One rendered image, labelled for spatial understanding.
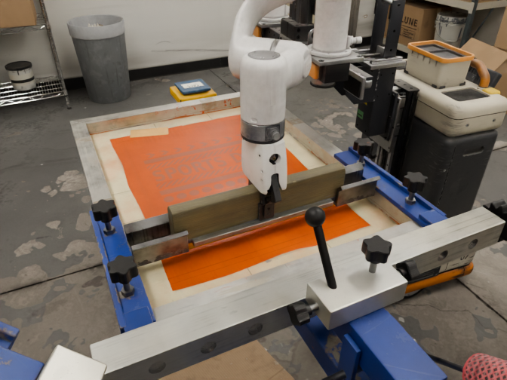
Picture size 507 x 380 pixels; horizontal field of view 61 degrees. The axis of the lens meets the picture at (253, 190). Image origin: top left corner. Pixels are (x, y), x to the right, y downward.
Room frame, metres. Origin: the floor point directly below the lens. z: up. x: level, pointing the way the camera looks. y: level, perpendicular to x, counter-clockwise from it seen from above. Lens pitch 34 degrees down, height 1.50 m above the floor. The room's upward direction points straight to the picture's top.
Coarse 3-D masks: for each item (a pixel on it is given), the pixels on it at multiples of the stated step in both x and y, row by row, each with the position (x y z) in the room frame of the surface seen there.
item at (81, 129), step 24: (216, 96) 1.28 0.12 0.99; (96, 120) 1.10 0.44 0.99; (120, 120) 1.12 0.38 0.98; (144, 120) 1.15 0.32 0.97; (168, 120) 1.18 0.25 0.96; (288, 120) 1.10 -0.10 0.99; (312, 144) 0.98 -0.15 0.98; (96, 168) 0.84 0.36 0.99; (96, 192) 0.75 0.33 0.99; (408, 216) 0.66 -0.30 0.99; (360, 240) 0.59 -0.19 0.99; (288, 264) 0.53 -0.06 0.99; (312, 264) 0.53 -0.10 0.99; (216, 288) 0.48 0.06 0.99; (240, 288) 0.48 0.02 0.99; (168, 312) 0.43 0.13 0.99
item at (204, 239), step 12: (312, 204) 0.70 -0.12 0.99; (324, 204) 0.70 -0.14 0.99; (276, 216) 0.66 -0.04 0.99; (288, 216) 0.66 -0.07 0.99; (228, 228) 0.62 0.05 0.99; (240, 228) 0.62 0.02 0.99; (252, 228) 0.63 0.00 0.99; (192, 240) 0.59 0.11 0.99; (204, 240) 0.59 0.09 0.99; (216, 240) 0.60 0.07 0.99
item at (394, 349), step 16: (352, 320) 0.37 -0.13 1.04; (368, 320) 0.37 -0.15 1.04; (384, 320) 0.37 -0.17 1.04; (352, 336) 0.36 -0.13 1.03; (368, 336) 0.35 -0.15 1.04; (384, 336) 0.35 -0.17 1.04; (400, 336) 0.35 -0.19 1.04; (368, 352) 0.33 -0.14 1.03; (384, 352) 0.33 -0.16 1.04; (400, 352) 0.33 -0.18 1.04; (416, 352) 0.33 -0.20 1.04; (368, 368) 0.33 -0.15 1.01; (384, 368) 0.31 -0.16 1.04; (400, 368) 0.30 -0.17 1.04; (416, 368) 0.30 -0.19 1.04; (432, 368) 0.30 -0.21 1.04
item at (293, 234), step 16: (192, 128) 1.12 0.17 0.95; (208, 128) 1.12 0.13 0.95; (224, 128) 1.12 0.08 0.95; (240, 128) 1.12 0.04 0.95; (288, 160) 0.94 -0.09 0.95; (336, 208) 0.74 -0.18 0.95; (272, 224) 0.68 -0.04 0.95; (288, 224) 0.68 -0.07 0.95; (304, 224) 0.68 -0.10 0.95; (336, 224) 0.68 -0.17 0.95; (352, 224) 0.68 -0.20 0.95; (368, 224) 0.68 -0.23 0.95; (272, 240) 0.64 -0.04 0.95; (288, 240) 0.64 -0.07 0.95; (304, 240) 0.64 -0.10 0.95
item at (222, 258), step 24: (120, 144) 1.03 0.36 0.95; (144, 144) 1.03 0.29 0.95; (168, 144) 1.03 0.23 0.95; (144, 168) 0.90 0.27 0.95; (144, 192) 0.80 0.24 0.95; (216, 192) 0.80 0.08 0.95; (144, 216) 0.71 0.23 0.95; (240, 240) 0.64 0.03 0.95; (264, 240) 0.64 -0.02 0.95; (168, 264) 0.57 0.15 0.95; (192, 264) 0.57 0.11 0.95; (216, 264) 0.57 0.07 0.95; (240, 264) 0.57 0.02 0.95
